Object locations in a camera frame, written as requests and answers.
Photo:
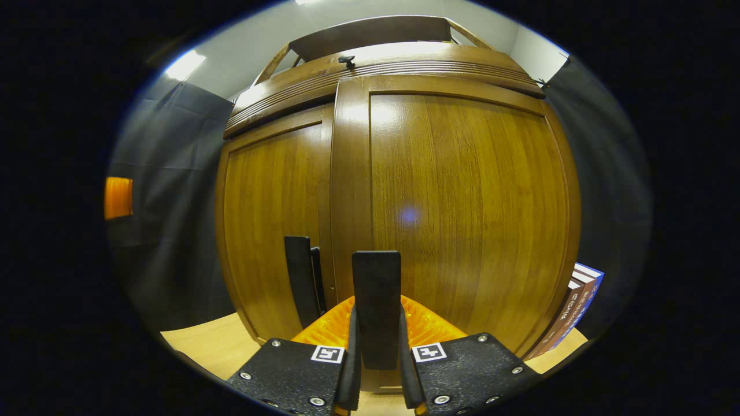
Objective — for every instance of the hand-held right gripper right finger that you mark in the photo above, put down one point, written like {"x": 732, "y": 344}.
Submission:
{"x": 407, "y": 375}

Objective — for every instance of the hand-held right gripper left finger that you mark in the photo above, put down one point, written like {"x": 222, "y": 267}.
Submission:
{"x": 350, "y": 381}

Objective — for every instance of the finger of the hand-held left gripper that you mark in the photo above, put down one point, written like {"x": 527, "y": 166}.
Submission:
{"x": 118, "y": 198}

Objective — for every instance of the wooden cabinet door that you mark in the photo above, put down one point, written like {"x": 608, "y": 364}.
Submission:
{"x": 462, "y": 202}
{"x": 272, "y": 219}

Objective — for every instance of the wooden double-door shoe cabinet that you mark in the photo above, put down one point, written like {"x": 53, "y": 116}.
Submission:
{"x": 370, "y": 34}

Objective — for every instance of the black backdrop cloth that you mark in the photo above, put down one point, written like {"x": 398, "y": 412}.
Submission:
{"x": 167, "y": 173}

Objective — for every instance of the brown book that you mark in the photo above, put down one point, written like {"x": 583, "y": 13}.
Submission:
{"x": 563, "y": 320}

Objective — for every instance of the white and blue book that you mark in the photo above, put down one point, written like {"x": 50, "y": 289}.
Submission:
{"x": 591, "y": 289}

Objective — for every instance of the wooden drawer with black knob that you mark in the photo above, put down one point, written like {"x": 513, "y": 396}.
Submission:
{"x": 404, "y": 58}

